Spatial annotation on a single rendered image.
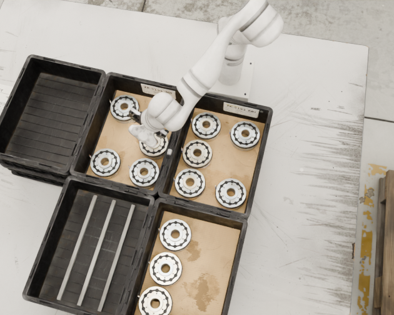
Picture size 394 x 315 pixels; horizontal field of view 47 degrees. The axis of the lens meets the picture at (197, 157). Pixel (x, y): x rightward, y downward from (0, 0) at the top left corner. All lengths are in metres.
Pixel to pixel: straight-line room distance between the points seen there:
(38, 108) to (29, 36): 0.45
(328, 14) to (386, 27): 0.36
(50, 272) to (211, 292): 0.52
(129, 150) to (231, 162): 0.36
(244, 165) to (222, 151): 0.09
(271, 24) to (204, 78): 0.20
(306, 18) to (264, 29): 1.92
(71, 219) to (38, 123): 0.39
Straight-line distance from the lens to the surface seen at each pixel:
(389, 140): 2.71
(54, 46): 2.07
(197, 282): 1.49
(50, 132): 1.72
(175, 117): 1.15
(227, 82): 1.74
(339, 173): 1.78
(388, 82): 2.89
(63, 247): 1.58
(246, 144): 1.59
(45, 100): 1.79
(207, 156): 1.56
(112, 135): 1.66
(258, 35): 1.10
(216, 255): 1.50
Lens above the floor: 2.31
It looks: 69 degrees down
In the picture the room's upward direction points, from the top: 3 degrees counter-clockwise
